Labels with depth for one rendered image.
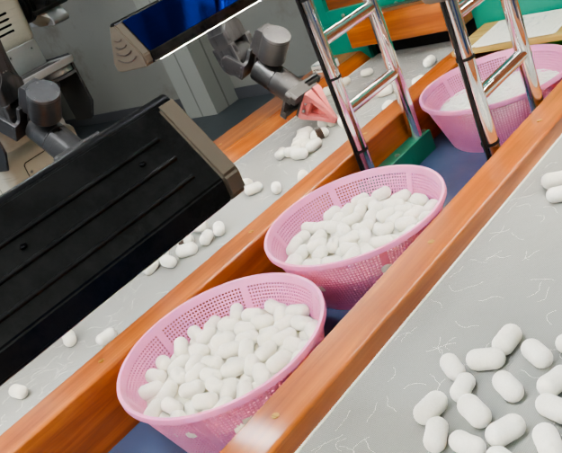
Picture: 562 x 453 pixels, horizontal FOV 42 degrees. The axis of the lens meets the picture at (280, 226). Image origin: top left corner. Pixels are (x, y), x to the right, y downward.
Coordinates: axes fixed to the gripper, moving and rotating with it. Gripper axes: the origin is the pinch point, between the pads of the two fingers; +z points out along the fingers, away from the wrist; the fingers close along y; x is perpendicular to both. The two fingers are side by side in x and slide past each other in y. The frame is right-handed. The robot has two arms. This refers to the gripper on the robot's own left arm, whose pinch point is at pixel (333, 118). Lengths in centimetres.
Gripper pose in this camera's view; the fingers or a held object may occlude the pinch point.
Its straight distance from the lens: 147.6
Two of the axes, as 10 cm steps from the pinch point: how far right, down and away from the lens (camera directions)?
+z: 7.6, 5.8, -2.9
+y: 6.3, -5.4, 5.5
